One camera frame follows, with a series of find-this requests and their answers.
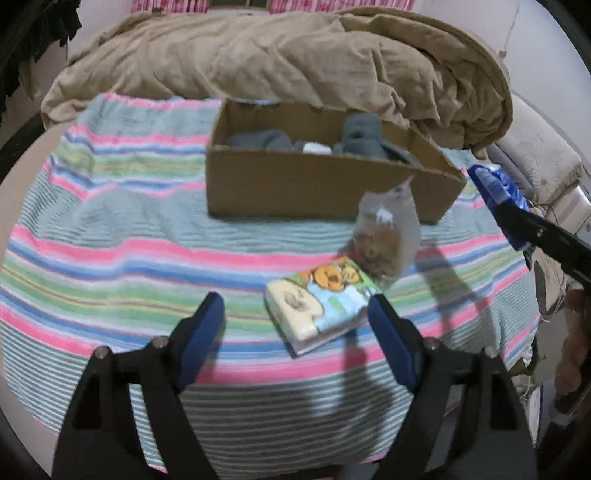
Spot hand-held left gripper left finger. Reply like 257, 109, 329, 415
52, 292, 225, 480

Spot cardboard box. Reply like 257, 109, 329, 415
206, 99, 467, 224

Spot dark hanging clothes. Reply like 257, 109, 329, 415
0, 0, 83, 125

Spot striped towel blanket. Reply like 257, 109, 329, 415
0, 92, 540, 480

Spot grey cloth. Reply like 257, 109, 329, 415
226, 129, 296, 151

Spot white pillow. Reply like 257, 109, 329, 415
494, 95, 583, 204

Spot tan duvet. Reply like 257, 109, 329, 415
41, 6, 514, 158

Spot grey plush toy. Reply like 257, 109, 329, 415
333, 113, 422, 168

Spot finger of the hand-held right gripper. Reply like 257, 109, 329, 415
467, 164, 591, 289

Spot pink striped curtain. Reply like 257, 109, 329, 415
130, 0, 416, 14

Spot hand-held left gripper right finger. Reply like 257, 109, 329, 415
367, 292, 539, 480

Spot cartoon print tissue pack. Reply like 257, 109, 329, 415
264, 257, 383, 357

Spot clear bag of snacks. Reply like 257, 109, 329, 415
349, 176, 422, 288

